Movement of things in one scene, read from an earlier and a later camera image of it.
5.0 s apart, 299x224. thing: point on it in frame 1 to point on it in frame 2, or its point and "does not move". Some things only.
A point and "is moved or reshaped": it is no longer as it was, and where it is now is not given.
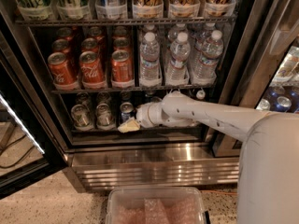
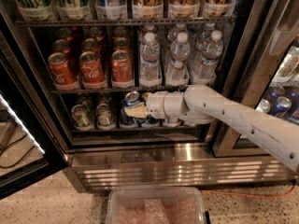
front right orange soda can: (121, 69) does not move
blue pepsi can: (126, 112) is moved or reshaped
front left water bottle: (149, 71) does not move
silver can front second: (104, 117) does not move
